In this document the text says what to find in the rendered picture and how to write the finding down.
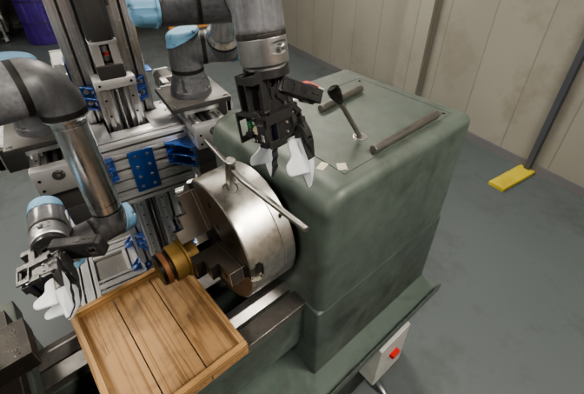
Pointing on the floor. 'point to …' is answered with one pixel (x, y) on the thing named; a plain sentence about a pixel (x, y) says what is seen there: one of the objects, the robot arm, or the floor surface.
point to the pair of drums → (29, 6)
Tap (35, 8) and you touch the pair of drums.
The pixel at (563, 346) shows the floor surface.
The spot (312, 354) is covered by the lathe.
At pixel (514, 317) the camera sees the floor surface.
